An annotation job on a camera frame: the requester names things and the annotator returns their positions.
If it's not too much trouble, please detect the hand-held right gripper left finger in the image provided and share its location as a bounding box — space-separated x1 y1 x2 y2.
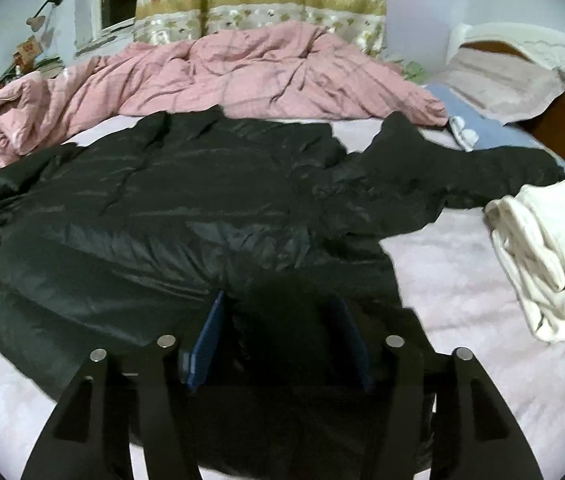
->
21 291 236 480

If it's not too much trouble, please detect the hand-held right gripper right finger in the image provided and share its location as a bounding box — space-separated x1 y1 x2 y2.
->
327 297 544 480

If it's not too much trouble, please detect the black puffer jacket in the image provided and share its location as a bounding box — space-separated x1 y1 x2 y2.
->
0 105 565 480

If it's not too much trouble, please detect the bed with pink floral sheet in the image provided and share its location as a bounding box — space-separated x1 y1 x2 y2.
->
0 110 565 480

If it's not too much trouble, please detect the pile of desk clutter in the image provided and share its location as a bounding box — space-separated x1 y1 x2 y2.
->
0 40 63 106

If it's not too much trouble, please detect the cream white folded garment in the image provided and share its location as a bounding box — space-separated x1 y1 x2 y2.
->
483 167 565 343

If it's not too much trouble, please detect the small white cloth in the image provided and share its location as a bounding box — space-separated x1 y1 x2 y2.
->
450 116 481 152

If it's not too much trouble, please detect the light blue pillow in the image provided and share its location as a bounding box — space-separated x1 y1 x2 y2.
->
425 82 546 151

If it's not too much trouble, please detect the pink checked quilt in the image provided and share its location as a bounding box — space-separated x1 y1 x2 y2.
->
0 22 448 171

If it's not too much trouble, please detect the green floral cloth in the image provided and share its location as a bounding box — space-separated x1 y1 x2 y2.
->
393 60 431 83

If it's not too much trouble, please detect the beige pink pillow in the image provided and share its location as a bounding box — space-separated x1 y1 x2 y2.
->
437 47 565 123

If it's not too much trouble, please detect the tree print curtain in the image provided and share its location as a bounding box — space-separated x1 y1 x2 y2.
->
132 0 388 56

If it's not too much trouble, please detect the wall lamp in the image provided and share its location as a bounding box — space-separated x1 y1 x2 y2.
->
26 0 63 28

